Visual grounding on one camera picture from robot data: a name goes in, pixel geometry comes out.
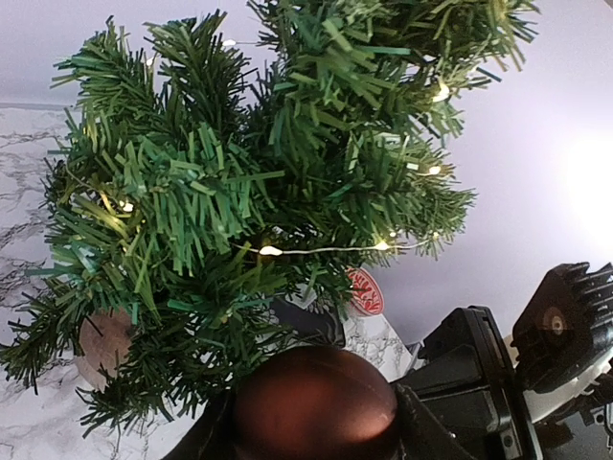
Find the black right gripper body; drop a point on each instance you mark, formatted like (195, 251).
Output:
(467, 382)

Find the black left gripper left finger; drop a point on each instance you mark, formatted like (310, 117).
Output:
(211, 436)

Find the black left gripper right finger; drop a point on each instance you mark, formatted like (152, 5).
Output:
(421, 435)

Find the dark red ball ornament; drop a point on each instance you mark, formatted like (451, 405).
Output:
(315, 402)

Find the clear string ornament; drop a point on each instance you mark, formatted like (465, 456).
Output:
(335, 153)

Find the small green christmas tree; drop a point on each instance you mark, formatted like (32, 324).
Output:
(196, 332)

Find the red white patterned bowl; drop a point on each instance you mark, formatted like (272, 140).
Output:
(367, 297)

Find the black floral rectangular plate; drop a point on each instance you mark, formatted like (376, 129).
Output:
(317, 324)

